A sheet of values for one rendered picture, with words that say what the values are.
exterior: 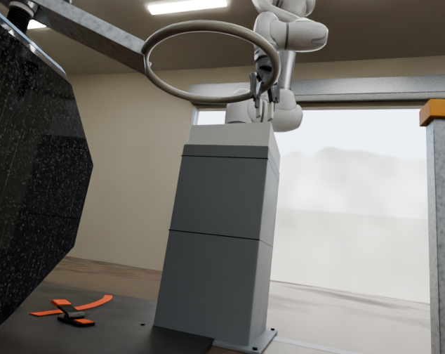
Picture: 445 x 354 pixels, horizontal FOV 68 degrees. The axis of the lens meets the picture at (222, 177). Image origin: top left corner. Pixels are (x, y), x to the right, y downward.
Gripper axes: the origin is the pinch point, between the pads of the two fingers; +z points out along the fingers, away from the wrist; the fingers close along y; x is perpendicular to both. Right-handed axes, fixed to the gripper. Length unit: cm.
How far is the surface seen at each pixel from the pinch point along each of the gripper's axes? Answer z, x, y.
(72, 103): 10, -9, 65
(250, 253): 53, -18, -6
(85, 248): 50, -593, 20
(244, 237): 46, -20, -4
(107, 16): -329, -421, 49
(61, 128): 19, -8, 67
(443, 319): 73, 17, -67
